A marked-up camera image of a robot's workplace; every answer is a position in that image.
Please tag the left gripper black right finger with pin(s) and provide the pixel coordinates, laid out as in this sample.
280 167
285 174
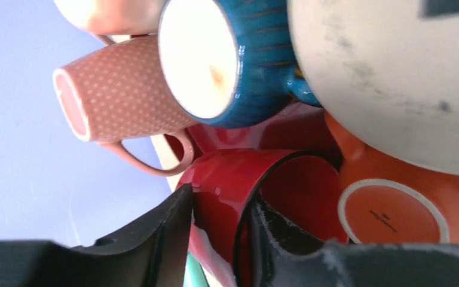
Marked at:
285 255

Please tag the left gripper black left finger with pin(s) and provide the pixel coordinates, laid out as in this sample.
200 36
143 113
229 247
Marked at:
149 251

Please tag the red mug black handle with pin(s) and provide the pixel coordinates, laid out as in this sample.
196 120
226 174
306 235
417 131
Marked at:
301 185

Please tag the small orange cup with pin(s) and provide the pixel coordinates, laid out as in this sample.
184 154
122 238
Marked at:
386 200

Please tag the pink dotted mug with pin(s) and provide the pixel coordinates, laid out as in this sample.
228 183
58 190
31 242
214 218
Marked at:
119 92

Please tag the cream round speckled mug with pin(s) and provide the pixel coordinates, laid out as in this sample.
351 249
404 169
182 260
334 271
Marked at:
388 71

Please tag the blue ribbed mug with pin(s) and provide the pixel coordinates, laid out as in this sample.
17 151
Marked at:
230 64

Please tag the pale pink gradient mug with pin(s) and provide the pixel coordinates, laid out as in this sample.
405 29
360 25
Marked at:
113 17

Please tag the mint green cylinder tool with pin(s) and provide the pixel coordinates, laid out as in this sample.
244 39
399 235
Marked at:
194 274

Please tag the dark red round tray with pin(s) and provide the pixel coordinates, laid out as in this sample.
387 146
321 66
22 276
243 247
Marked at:
298 126

